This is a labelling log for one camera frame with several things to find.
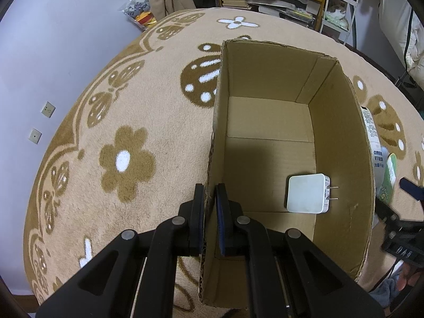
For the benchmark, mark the white duvet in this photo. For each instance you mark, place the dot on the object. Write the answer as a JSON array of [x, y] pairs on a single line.
[[397, 16]]

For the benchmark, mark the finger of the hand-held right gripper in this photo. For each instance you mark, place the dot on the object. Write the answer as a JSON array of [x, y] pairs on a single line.
[[386, 212], [410, 187]]

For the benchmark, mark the cardboard box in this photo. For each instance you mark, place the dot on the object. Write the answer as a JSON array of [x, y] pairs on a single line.
[[265, 159]]

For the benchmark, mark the pile of papers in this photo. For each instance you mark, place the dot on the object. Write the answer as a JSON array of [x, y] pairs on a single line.
[[281, 8]]

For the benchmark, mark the clear plastic bag of goods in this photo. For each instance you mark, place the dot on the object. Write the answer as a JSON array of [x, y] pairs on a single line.
[[139, 10]]

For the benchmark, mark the wooden bookshelf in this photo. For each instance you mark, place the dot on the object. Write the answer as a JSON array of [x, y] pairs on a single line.
[[318, 13]]

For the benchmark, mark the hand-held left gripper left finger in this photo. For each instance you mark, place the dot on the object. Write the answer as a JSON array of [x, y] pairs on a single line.
[[198, 225]]

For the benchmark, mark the white wall socket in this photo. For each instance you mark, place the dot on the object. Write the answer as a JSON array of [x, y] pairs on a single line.
[[48, 109], [34, 136]]

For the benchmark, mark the white remote control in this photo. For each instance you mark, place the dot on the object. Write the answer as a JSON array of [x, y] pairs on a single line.
[[371, 129]]

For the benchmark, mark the green oval packet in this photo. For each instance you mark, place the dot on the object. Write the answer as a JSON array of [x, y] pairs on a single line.
[[388, 179]]

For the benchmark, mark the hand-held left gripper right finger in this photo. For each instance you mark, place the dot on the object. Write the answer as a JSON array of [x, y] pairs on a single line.
[[220, 225]]

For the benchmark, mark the beige floral rug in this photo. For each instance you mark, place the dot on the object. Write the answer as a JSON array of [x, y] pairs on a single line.
[[149, 106]]

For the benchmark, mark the blue denim trousers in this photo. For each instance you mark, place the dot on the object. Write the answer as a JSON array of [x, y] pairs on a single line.
[[394, 285]]

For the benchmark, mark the white square power adapter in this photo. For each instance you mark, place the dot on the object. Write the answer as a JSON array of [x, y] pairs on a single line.
[[304, 193]]

